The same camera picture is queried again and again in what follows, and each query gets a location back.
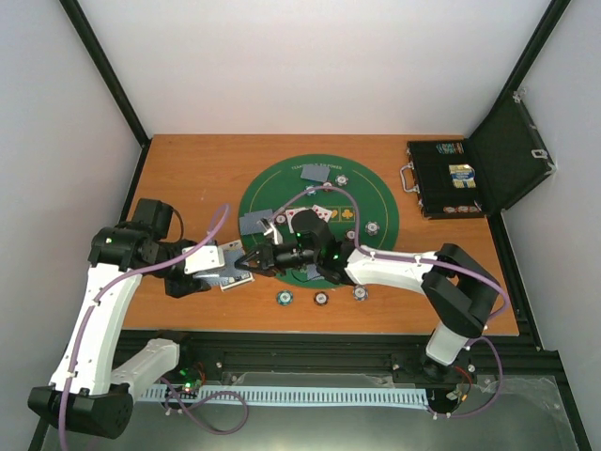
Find teal poker chip stack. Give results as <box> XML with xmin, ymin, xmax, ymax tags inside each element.
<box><xmin>276</xmin><ymin>289</ymin><xmax>294</xmax><ymax>306</ymax></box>

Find teal chips in case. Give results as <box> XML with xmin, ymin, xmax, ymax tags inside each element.
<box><xmin>436</xmin><ymin>142</ymin><xmax>464</xmax><ymax>155</ymax></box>

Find grey card box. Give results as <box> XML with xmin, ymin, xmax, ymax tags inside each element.
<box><xmin>193</xmin><ymin>249</ymin><xmax>246</xmax><ymax>285</ymax></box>

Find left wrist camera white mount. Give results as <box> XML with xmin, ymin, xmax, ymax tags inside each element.
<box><xmin>182</xmin><ymin>244</ymin><xmax>225</xmax><ymax>275</ymax></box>

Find green controller board with LEDs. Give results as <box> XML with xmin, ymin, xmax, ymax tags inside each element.
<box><xmin>179</xmin><ymin>362</ymin><xmax>207</xmax><ymax>395</ymax></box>

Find blue playing card deck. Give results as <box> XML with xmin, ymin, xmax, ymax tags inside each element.
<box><xmin>219</xmin><ymin>272</ymin><xmax>254</xmax><ymax>291</ymax></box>

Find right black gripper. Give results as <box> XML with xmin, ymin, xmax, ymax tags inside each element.
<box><xmin>235</xmin><ymin>239</ymin><xmax>319</xmax><ymax>278</ymax></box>

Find card deck in case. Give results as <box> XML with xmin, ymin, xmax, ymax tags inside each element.
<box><xmin>449</xmin><ymin>163</ymin><xmax>476</xmax><ymax>189</ymax></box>

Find black poker case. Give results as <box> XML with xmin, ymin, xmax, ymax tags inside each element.
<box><xmin>399</xmin><ymin>88</ymin><xmax>556</xmax><ymax>220</ymax></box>

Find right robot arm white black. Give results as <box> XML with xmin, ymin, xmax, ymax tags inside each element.
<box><xmin>235</xmin><ymin>234</ymin><xmax>500</xmax><ymax>381</ymax></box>

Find black aluminium frame rail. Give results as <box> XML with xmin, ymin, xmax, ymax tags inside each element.
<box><xmin>112</xmin><ymin>328</ymin><xmax>564</xmax><ymax>391</ymax></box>

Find red poker chip stack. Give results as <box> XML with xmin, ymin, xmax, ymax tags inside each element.
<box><xmin>314</xmin><ymin>291</ymin><xmax>329</xmax><ymax>306</ymax></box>

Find light blue cable duct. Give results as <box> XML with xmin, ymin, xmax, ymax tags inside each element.
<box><xmin>140</xmin><ymin>381</ymin><xmax>429</xmax><ymax>408</ymax></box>

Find white poker chip stack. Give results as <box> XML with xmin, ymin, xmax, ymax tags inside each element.
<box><xmin>352</xmin><ymin>286</ymin><xmax>369</xmax><ymax>302</ymax></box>

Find round green poker mat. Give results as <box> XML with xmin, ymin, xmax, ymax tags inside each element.
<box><xmin>238</xmin><ymin>153</ymin><xmax>401</xmax><ymax>288</ymax></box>

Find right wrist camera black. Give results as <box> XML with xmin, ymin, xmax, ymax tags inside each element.
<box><xmin>260</xmin><ymin>210</ymin><xmax>332</xmax><ymax>250</ymax></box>

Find red chips in case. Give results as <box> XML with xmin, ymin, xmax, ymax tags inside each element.
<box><xmin>443</xmin><ymin>205</ymin><xmax>482</xmax><ymax>214</ymax></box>

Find face-down cards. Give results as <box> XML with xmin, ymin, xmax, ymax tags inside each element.
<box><xmin>300</xmin><ymin>164</ymin><xmax>331</xmax><ymax>183</ymax></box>
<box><xmin>239</xmin><ymin>209</ymin><xmax>273</xmax><ymax>236</ymax></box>

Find face-up hearts card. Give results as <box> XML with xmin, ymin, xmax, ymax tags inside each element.
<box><xmin>312</xmin><ymin>205</ymin><xmax>333</xmax><ymax>223</ymax></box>
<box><xmin>285</xmin><ymin>208</ymin><xmax>302</xmax><ymax>234</ymax></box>

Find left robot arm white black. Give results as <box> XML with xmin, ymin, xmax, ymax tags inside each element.
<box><xmin>27</xmin><ymin>198</ymin><xmax>224</xmax><ymax>449</ymax></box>

